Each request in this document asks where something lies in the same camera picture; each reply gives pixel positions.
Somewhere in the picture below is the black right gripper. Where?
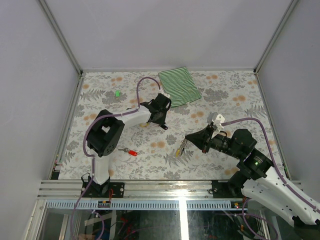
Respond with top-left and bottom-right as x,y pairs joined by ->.
185,123 -> 243,159

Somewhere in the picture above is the large metal keyring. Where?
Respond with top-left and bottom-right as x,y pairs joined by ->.
177,138 -> 188,157

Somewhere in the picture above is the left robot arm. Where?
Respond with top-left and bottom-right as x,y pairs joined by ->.
83,93 -> 172,198

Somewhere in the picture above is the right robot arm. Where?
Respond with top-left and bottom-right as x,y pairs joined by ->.
185,125 -> 320,228

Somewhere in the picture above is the green white striped cloth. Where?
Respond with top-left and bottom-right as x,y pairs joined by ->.
158,67 -> 202,108

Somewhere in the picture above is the floral tablecloth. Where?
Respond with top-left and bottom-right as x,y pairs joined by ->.
58,70 -> 284,180

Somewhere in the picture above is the red tag key lower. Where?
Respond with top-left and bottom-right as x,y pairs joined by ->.
119,147 -> 138,157

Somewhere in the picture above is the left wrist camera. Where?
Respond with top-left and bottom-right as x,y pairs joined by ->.
160,92 -> 171,99

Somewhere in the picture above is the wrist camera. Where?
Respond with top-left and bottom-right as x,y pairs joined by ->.
160,92 -> 171,99
207,112 -> 225,138

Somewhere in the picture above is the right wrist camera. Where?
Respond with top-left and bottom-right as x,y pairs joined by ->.
207,112 -> 225,138

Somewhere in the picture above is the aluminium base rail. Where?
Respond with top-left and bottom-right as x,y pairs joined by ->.
37,178 -> 306,201

